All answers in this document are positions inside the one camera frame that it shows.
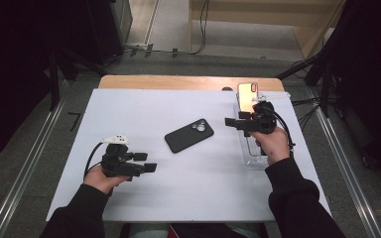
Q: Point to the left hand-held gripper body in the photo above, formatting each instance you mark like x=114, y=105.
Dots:
x=119, y=163

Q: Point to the clear acrylic rack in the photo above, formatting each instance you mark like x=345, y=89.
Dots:
x=256, y=160

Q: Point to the metal floor rail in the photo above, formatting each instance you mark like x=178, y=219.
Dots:
x=345, y=165
x=29, y=165

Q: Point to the light wooden frame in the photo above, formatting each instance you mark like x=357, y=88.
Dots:
x=311, y=36

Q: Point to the black cabinet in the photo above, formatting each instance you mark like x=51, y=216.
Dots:
x=112, y=29

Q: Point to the yellow-screen smartphone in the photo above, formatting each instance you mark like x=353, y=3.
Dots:
x=246, y=97

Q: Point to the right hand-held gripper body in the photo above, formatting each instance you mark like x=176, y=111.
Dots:
x=263, y=119

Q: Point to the small dark round object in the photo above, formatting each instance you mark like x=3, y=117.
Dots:
x=227, y=89

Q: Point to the black curtain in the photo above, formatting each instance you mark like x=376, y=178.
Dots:
x=13, y=66
x=373, y=82

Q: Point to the black stand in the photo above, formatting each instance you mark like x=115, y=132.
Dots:
x=53, y=82
x=297, y=67

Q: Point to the black phone case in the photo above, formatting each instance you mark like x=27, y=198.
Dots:
x=185, y=137

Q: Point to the person's right hand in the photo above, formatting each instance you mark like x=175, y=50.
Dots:
x=274, y=145

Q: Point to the person's left hand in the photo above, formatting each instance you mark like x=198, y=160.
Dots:
x=97, y=180

